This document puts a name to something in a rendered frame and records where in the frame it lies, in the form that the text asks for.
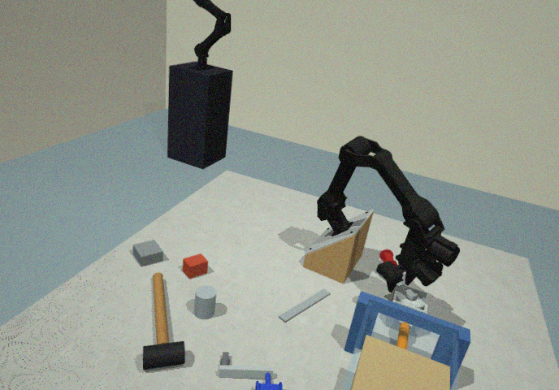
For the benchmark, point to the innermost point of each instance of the wooden-handled mallet with black head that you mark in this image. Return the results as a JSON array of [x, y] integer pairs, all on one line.
[[164, 353]]

